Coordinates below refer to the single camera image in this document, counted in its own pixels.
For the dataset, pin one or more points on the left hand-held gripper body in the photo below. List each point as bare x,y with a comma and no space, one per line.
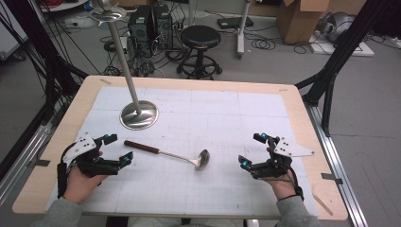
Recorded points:
83,146

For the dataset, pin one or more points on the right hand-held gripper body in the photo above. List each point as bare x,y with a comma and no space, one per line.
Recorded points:
283,148

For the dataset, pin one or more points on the steel stand with round base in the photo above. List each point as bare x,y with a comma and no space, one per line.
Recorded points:
138,115

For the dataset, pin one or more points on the person's left hand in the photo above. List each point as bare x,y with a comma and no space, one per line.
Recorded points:
80,186

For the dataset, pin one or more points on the person's right hand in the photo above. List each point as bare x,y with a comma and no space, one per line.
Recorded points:
282,187

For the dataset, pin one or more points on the black tape piece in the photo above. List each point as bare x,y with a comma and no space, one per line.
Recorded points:
331,177
42,163

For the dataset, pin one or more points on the white grid mat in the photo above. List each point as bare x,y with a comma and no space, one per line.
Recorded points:
201,126

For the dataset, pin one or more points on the white floor stand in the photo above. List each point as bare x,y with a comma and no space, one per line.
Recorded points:
242,28

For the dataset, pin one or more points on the black computer tower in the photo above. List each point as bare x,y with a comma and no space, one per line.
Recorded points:
164,26
140,28

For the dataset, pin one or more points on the black round stool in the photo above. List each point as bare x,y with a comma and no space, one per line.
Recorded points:
200,38

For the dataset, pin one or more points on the black flat device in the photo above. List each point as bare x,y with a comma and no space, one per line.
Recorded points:
235,22

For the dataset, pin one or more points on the large cardboard box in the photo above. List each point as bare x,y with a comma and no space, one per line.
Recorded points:
302,22

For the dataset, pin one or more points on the white flat board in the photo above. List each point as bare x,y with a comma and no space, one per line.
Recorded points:
362,50

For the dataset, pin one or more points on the grey round machine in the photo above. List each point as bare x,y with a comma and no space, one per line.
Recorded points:
339,26

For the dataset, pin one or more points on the small cardboard box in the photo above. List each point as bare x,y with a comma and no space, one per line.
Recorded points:
132,2

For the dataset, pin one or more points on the aluminium floor rail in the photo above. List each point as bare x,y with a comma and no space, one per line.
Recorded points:
337,164
22,160

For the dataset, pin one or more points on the black frame post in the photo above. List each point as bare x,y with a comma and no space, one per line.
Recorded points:
334,56

